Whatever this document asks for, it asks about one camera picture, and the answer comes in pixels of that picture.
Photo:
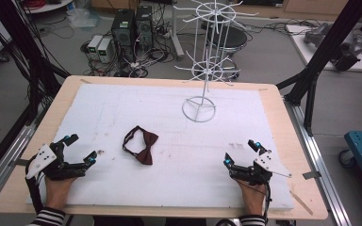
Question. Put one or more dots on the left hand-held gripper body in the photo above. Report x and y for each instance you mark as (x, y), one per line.
(42, 160)

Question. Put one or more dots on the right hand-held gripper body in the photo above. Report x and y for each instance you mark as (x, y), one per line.
(268, 161)

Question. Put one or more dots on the dark red bow tie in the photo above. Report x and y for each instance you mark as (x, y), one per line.
(147, 142)

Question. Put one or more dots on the person's left hand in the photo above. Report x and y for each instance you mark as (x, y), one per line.
(56, 193)

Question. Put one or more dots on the person's right hand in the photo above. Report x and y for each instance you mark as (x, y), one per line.
(254, 197)

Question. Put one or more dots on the grey tape strip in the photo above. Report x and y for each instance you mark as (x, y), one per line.
(311, 175)
(19, 162)

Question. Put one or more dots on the thin wooden stick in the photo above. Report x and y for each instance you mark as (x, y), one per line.
(301, 202)

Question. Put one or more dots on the white foam mat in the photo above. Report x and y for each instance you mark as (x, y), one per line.
(176, 179)

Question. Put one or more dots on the person's dark legs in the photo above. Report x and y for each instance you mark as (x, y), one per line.
(151, 221)

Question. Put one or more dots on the white power supply unit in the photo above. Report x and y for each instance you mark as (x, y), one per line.
(94, 45)
(104, 50)

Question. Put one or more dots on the black round stool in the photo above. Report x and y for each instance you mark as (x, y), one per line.
(236, 39)

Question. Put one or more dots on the white floor platform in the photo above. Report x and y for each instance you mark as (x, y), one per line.
(298, 40)

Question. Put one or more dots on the large black computer tower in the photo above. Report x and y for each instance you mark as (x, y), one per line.
(123, 31)

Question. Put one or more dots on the clear plastic bag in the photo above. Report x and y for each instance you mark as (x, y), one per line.
(82, 17)

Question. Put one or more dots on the grey metal stand leg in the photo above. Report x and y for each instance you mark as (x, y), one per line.
(176, 44)

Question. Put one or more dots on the small black computer tower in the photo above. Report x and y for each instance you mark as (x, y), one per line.
(144, 26)

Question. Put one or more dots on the grey machine on platform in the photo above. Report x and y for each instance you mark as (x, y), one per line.
(350, 48)

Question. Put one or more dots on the aluminium table frame rail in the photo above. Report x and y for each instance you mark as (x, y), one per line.
(3, 166)
(320, 175)

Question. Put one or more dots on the black metal frame post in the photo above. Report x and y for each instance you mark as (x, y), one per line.
(28, 50)
(326, 47)

